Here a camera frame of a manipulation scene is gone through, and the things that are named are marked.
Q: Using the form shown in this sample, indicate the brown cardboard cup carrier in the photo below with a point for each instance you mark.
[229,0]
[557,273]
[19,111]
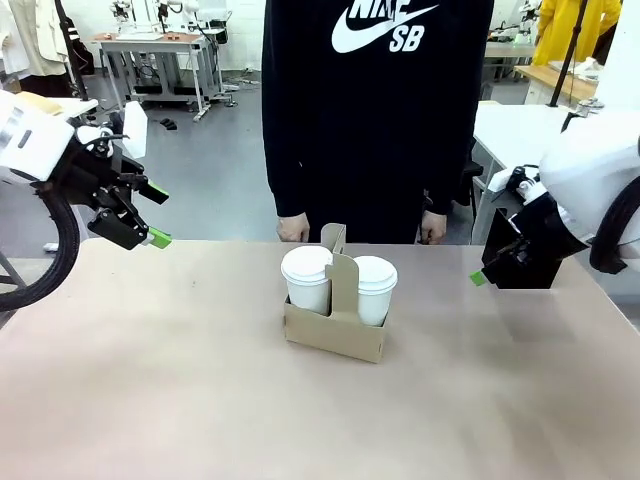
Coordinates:
[345,325]

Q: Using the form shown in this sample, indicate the white plastic cup lid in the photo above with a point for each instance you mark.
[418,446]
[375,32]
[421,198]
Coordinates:
[305,265]
[377,275]

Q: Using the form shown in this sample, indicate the wooden table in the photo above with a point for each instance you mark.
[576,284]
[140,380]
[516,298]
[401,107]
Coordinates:
[550,82]

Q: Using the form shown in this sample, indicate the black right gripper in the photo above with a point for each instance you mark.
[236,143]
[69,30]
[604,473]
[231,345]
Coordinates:
[545,230]

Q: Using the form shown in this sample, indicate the person's right forearm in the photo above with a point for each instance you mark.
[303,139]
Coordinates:
[287,175]

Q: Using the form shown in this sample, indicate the white side table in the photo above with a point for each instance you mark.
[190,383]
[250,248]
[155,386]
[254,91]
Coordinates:
[505,130]

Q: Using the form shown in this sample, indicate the brown paper sheet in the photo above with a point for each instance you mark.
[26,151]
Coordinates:
[47,104]

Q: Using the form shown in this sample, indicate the white table with brown sheets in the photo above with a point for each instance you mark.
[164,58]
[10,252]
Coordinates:
[75,104]

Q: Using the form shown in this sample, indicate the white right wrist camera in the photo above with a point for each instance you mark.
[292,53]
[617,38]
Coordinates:
[520,182]

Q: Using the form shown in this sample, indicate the black Nike hoodie torso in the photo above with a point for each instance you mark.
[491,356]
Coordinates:
[370,125]

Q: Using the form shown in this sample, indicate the person's left hand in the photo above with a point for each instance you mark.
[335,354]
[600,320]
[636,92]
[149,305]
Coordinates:
[434,229]

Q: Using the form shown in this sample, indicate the black box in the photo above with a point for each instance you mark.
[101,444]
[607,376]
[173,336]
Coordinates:
[530,277]

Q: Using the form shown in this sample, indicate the person in yellow coat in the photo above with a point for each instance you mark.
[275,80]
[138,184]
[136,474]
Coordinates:
[565,35]

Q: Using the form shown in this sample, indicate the small black floor object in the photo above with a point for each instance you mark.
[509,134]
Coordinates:
[169,124]

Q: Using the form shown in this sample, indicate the black stand pole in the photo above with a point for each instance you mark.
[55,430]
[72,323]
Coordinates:
[567,60]

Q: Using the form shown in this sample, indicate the grey table with green lights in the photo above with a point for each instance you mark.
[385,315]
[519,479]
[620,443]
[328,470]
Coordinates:
[507,52]

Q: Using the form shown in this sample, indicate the grey workbench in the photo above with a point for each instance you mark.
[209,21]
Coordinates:
[160,55]

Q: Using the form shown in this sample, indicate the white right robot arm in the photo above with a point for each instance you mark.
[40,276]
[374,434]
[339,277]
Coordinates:
[590,165]

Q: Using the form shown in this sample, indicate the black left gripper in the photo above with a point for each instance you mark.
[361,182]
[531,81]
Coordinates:
[90,175]

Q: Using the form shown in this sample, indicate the person's left forearm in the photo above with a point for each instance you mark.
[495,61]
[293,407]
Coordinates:
[450,175]

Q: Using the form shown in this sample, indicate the black tripod pole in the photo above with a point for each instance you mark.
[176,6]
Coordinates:
[72,50]

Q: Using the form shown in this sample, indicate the person's right hand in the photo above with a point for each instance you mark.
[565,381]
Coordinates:
[292,229]

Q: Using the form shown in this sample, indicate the cream hanging coat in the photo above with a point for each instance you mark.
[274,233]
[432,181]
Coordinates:
[35,35]

